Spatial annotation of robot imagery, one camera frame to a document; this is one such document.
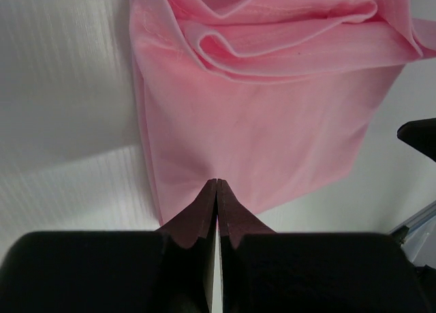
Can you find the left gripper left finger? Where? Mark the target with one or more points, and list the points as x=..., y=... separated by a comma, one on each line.
x=166, y=270

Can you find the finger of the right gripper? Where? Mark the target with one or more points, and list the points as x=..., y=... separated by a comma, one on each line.
x=420, y=135

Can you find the pink t-shirt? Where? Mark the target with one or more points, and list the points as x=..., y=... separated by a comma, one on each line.
x=273, y=96

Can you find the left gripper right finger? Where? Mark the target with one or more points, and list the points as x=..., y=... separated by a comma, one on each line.
x=266, y=271

